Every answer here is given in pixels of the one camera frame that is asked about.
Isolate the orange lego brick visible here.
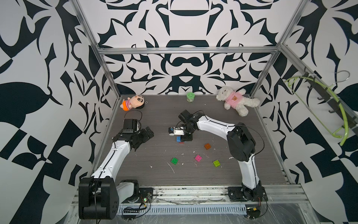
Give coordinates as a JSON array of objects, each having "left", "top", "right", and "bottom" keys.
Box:
[{"left": 204, "top": 143, "right": 211, "bottom": 150}]

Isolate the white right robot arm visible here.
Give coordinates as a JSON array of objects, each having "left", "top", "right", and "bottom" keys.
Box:
[{"left": 178, "top": 110, "right": 261, "bottom": 190}]

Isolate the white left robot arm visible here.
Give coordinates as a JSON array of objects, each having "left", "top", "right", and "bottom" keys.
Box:
[{"left": 78, "top": 119, "right": 154, "bottom": 221}]

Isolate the pink lego brick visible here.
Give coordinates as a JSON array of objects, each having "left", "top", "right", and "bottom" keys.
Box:
[{"left": 194, "top": 155, "right": 202, "bottom": 162}]

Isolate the lime green lego brick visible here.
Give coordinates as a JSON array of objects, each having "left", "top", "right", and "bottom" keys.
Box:
[{"left": 213, "top": 160, "right": 221, "bottom": 167}]

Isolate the green lidded plastic jar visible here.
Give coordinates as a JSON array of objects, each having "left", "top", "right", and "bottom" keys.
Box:
[{"left": 186, "top": 92, "right": 195, "bottom": 102}]

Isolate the cartoon boy plush doll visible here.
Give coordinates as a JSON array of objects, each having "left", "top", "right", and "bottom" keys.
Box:
[{"left": 120, "top": 95, "right": 147, "bottom": 112}]

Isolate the white teddy bear pink shirt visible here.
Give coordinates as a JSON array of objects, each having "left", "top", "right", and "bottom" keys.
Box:
[{"left": 216, "top": 86, "right": 260, "bottom": 117}]

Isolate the green clothes hanger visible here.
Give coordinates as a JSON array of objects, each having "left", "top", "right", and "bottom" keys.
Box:
[{"left": 284, "top": 72, "right": 356, "bottom": 146}]

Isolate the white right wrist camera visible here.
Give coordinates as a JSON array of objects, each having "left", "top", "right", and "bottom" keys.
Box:
[{"left": 168, "top": 127, "right": 185, "bottom": 136}]

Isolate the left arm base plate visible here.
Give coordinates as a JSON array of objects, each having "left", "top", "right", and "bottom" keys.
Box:
[{"left": 122, "top": 187, "right": 154, "bottom": 203}]

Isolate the aluminium front rail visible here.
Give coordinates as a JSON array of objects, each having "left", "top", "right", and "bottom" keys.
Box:
[{"left": 69, "top": 184, "right": 310, "bottom": 207}]

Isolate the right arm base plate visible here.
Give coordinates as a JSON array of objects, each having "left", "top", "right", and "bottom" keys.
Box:
[{"left": 227, "top": 184, "right": 268, "bottom": 202}]

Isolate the black wall hook rack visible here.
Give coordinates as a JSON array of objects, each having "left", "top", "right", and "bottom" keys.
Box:
[{"left": 304, "top": 66, "right": 358, "bottom": 131}]

